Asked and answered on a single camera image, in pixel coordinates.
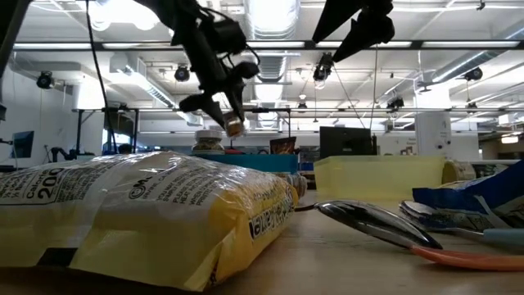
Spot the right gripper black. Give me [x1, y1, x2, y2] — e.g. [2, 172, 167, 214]
[311, 0, 396, 64]

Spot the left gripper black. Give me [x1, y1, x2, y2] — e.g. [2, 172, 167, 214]
[169, 0, 261, 129]

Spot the small glass jar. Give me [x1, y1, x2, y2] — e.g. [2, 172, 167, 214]
[223, 110, 247, 138]

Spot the white-lidded herb spice jar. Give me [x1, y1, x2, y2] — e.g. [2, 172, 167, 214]
[192, 129, 225, 156]

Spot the brown sauce sachet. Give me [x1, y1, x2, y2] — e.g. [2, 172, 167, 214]
[269, 136, 297, 156]

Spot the blue-handled silver spoon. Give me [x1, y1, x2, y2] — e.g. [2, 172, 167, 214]
[399, 199, 524, 247]

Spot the black overhead crossbar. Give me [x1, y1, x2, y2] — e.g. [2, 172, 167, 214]
[0, 39, 524, 52]

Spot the teal plastic bin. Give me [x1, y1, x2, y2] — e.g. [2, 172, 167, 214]
[192, 153, 300, 175]

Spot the black computer monitor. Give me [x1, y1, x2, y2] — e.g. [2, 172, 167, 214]
[319, 125, 377, 160]

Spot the yellow ramen noodle packet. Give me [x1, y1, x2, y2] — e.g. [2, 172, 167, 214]
[0, 151, 300, 293]

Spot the yellow plastic bin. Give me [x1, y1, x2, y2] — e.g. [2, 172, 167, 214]
[314, 154, 446, 202]

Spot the blue yellow ramen packet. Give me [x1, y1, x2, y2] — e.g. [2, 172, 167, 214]
[411, 159, 524, 230]

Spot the small blue-screen monitor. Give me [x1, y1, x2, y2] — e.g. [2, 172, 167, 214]
[11, 129, 36, 160]

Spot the black background table frame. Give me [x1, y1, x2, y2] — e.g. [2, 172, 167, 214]
[73, 107, 292, 157]

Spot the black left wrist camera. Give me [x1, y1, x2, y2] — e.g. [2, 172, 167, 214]
[212, 18, 248, 57]

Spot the silver ventilation duct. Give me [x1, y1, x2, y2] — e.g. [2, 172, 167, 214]
[243, 0, 302, 130]

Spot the black hanging overhead camera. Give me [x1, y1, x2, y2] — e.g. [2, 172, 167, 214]
[312, 52, 336, 90]

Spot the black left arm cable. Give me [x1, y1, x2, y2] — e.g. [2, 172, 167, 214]
[84, 0, 119, 156]

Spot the spoon with orange handle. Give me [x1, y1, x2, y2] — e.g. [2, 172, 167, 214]
[294, 199, 443, 251]

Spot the coral-handled silver spoon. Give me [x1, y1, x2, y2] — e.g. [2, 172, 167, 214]
[409, 244, 524, 273]

